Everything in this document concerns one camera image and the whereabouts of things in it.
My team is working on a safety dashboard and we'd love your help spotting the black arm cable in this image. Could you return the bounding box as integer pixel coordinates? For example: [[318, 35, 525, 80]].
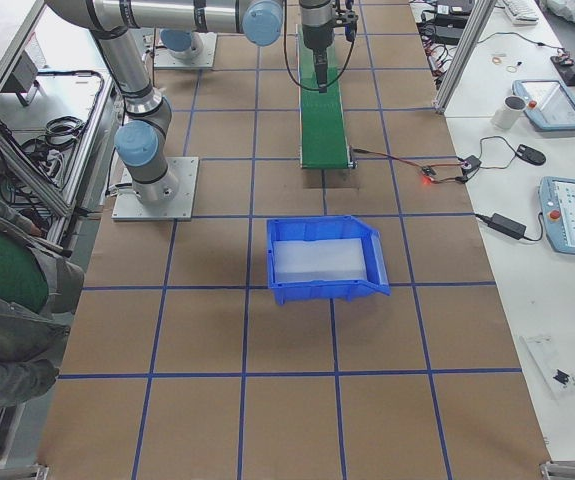
[[282, 24, 359, 92]]

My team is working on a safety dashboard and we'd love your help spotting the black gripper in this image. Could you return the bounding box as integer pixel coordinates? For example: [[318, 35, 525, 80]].
[[300, 7, 357, 93]]

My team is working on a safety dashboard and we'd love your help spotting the black power brick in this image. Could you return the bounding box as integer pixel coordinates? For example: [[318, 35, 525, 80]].
[[487, 213, 526, 240]]

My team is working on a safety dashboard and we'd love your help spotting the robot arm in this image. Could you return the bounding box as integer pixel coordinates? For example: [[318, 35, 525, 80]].
[[160, 29, 204, 61], [48, 1, 358, 209]]

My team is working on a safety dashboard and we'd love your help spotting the small speed controller board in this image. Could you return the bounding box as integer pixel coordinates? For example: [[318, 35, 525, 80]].
[[420, 165, 437, 184]]

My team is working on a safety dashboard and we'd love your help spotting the clear plastic sheet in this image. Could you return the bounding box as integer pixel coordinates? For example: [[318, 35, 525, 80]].
[[519, 334, 575, 401]]

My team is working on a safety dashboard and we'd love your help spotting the white foam liner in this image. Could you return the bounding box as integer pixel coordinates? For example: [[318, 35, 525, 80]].
[[273, 238, 367, 283]]

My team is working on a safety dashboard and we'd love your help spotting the person in grey jacket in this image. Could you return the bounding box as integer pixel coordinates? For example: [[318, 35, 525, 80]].
[[0, 200, 84, 408]]

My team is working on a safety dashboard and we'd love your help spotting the aluminium frame post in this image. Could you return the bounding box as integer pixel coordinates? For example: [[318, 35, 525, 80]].
[[433, 0, 496, 114]]

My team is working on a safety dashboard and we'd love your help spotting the upper teach pendant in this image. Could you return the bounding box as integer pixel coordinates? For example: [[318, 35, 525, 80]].
[[512, 79, 575, 132]]

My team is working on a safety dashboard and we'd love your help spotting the red black conveyor cable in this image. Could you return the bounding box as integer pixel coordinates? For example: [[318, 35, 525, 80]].
[[349, 146, 468, 184]]

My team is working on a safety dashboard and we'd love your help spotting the green conveyor belt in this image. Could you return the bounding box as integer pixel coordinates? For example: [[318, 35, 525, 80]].
[[298, 26, 355, 170]]

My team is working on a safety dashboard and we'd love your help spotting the white cup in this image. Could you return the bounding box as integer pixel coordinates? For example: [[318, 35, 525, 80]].
[[491, 95, 526, 131]]

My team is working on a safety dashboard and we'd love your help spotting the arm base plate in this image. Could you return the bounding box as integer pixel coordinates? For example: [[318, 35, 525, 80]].
[[154, 29, 217, 70], [112, 157, 199, 221]]

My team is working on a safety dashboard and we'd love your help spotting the blue plastic bin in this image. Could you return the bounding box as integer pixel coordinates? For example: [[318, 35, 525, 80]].
[[266, 215, 391, 305]]

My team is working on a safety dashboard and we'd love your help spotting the black computer mouse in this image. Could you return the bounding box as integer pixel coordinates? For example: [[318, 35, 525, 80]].
[[516, 144, 546, 166]]

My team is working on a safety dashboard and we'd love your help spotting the black power adapter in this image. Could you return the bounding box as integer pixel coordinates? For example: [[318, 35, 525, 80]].
[[459, 155, 482, 183]]

